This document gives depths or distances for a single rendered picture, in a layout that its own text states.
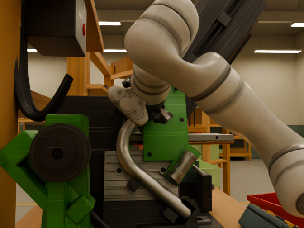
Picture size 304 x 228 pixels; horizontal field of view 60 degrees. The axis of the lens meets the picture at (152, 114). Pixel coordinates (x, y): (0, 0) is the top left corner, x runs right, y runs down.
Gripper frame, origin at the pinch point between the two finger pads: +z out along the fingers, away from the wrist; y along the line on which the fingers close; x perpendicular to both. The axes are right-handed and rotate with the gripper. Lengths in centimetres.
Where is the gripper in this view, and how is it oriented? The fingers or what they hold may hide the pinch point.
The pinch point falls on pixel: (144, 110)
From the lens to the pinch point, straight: 63.7
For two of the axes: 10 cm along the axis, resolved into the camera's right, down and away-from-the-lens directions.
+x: -6.9, 6.6, -2.9
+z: -1.0, 3.1, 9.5
